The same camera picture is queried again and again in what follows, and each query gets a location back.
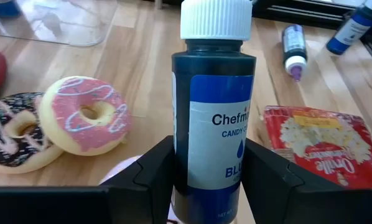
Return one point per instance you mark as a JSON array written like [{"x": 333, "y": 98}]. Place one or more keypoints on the red popcorn bag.
[{"x": 323, "y": 140}]

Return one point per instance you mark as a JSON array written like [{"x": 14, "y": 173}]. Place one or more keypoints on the chocolate frosted donut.
[{"x": 33, "y": 146}]

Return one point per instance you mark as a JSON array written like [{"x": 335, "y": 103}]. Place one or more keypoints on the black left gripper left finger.
[{"x": 148, "y": 193}]

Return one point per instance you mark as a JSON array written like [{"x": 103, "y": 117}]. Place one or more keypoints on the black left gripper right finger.
[{"x": 282, "y": 193}]

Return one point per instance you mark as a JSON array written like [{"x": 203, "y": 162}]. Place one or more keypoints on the blue candy color bottle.
[
  {"x": 349, "y": 31},
  {"x": 214, "y": 93}
]

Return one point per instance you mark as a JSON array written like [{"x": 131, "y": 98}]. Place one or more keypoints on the clear plastic container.
[{"x": 64, "y": 21}]

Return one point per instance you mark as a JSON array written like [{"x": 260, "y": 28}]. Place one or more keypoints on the pale pink frosted donut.
[{"x": 120, "y": 169}]

